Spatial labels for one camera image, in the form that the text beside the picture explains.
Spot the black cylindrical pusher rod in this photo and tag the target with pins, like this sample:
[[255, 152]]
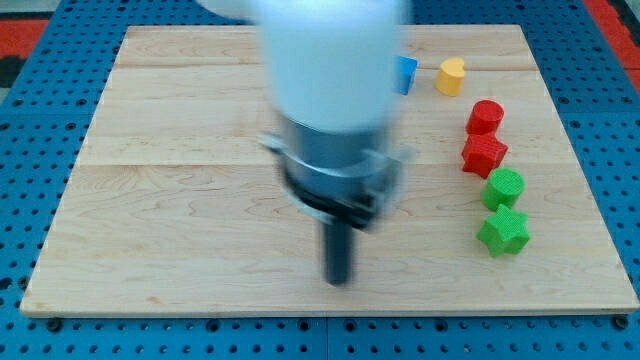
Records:
[[338, 251]]

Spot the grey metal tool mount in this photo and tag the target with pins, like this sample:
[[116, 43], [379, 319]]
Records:
[[356, 176]]

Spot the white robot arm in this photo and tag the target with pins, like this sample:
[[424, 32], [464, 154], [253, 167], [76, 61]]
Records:
[[333, 68]]

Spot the wooden board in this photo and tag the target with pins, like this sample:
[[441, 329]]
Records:
[[173, 208]]

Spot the blue block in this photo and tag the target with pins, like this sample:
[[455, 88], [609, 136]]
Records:
[[407, 70]]

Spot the red star block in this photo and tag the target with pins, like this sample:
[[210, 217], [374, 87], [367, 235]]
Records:
[[482, 154]]

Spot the yellow heart block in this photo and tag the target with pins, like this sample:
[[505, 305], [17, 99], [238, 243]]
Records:
[[450, 77]]

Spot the red cylinder block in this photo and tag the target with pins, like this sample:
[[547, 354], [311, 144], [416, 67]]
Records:
[[485, 117]]

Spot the green cylinder block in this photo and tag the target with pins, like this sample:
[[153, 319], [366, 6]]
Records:
[[504, 187]]

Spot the green star block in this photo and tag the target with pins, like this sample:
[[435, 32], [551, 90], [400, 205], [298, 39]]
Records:
[[504, 232]]

